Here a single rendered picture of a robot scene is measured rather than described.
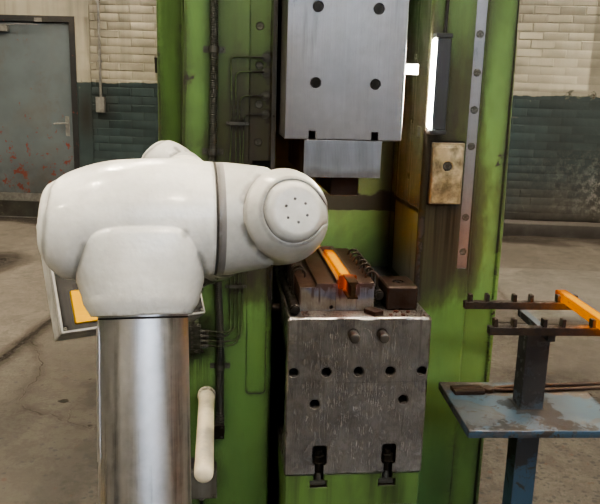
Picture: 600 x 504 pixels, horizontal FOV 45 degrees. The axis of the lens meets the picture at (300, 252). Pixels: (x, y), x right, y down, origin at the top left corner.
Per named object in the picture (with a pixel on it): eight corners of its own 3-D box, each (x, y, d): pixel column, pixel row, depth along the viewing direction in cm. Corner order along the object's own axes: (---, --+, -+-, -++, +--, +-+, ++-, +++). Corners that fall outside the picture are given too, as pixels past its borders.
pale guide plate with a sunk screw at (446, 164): (460, 204, 204) (465, 143, 200) (429, 204, 203) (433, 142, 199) (458, 203, 206) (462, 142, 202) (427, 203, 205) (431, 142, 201)
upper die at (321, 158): (380, 178, 187) (382, 141, 185) (302, 177, 185) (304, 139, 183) (351, 161, 228) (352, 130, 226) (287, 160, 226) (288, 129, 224)
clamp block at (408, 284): (417, 310, 197) (418, 286, 195) (386, 310, 196) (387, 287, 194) (406, 297, 208) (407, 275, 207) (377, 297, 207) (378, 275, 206)
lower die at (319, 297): (373, 310, 195) (374, 279, 193) (299, 310, 193) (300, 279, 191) (346, 271, 236) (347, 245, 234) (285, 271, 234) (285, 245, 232)
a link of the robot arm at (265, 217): (312, 173, 96) (208, 173, 93) (346, 148, 78) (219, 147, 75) (315, 273, 95) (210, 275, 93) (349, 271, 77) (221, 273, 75)
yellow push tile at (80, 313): (110, 318, 163) (104, 286, 164) (76, 323, 159) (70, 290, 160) (108, 320, 164) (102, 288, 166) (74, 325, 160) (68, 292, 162)
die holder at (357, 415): (421, 471, 201) (432, 317, 191) (284, 476, 197) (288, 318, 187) (378, 389, 255) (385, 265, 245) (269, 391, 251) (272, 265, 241)
